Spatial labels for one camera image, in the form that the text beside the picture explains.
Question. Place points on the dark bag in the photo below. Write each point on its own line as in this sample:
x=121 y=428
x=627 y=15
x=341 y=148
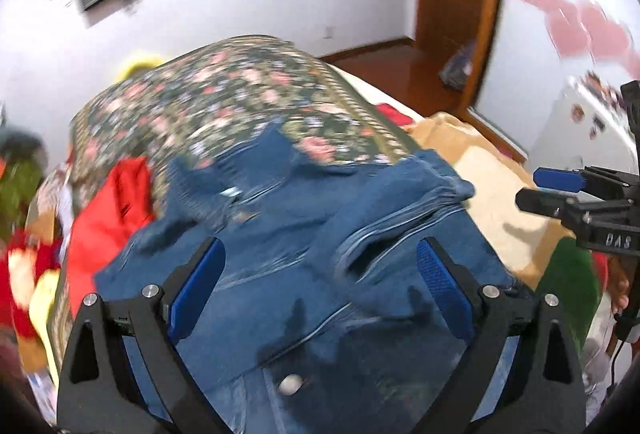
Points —
x=457 y=64

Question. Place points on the grey garment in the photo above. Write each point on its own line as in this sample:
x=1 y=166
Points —
x=22 y=147

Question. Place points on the red and yellow knitted cloth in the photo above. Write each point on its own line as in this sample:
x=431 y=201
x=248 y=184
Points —
x=30 y=274

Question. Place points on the green covered cabinet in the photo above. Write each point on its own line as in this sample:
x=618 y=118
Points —
x=17 y=189

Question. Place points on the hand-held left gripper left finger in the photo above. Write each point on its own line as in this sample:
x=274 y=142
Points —
x=197 y=286

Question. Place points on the blue denim jeans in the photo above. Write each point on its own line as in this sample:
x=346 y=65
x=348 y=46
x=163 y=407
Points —
x=310 y=274

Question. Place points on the beige blanket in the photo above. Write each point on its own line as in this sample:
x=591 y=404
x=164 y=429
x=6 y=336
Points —
x=500 y=194

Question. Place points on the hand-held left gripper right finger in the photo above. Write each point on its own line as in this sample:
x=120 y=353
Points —
x=442 y=281

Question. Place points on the person's right hand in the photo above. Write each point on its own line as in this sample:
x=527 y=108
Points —
x=619 y=286

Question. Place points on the floral dark green blanket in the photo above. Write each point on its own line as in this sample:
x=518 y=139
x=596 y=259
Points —
x=220 y=94

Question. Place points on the green cloth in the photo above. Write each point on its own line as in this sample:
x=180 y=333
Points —
x=572 y=294

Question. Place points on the white cabinet with stickers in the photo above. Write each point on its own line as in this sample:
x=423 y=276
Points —
x=575 y=129

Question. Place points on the white wall socket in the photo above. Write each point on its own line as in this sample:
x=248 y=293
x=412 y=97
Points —
x=328 y=32

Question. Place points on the yellow fuzzy object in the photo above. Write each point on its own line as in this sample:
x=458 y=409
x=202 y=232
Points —
x=136 y=67

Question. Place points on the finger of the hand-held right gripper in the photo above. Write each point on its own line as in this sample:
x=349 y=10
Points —
x=542 y=203
x=557 y=178

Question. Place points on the white sliding wardrobe door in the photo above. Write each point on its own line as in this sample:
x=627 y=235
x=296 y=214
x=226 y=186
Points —
x=555 y=14

